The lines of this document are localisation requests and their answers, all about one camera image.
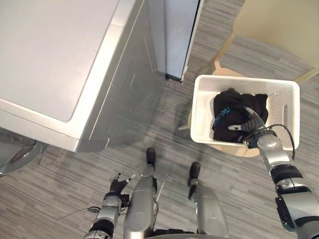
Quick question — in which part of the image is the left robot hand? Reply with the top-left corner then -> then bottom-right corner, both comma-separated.
110,173 -> 137,197

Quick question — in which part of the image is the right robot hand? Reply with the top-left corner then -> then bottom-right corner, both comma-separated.
228,106 -> 266,134

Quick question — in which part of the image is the black garment with blue print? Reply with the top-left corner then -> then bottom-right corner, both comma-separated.
212,88 -> 269,143

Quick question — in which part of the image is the white plastic laundry basket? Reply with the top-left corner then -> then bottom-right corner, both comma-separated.
190,74 -> 301,151

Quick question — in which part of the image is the round washing machine door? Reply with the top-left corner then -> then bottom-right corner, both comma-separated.
0,127 -> 43,178

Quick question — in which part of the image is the silver washing machine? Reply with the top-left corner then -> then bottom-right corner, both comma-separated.
0,0 -> 166,153

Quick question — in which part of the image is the left silver robot leg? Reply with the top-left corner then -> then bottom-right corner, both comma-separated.
123,147 -> 159,239

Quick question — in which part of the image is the silver robot leg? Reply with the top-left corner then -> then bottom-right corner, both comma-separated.
123,147 -> 159,239
187,161 -> 229,239

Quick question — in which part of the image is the right silver robot leg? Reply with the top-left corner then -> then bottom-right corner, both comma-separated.
187,161 -> 229,239

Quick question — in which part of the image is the beige wooden chair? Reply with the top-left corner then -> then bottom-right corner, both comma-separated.
178,0 -> 319,158

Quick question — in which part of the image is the grey cabinet panel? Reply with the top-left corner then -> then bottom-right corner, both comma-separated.
163,0 -> 204,82

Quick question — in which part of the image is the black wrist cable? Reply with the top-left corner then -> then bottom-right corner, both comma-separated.
243,123 -> 296,160

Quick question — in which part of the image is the thin green floor cable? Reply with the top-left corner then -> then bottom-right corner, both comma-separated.
57,206 -> 102,221

